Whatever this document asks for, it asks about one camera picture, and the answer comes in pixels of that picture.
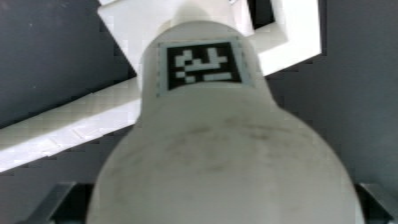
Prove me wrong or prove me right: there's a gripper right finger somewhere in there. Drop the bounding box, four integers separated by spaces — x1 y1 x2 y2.
356 183 398 224

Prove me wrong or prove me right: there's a white right fence bar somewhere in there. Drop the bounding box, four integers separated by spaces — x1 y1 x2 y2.
0 79 141 173

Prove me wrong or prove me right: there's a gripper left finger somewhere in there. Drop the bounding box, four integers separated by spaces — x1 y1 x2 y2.
16 182 94 224

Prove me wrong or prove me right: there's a white lamp bulb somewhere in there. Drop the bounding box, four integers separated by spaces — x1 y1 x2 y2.
87 21 365 224

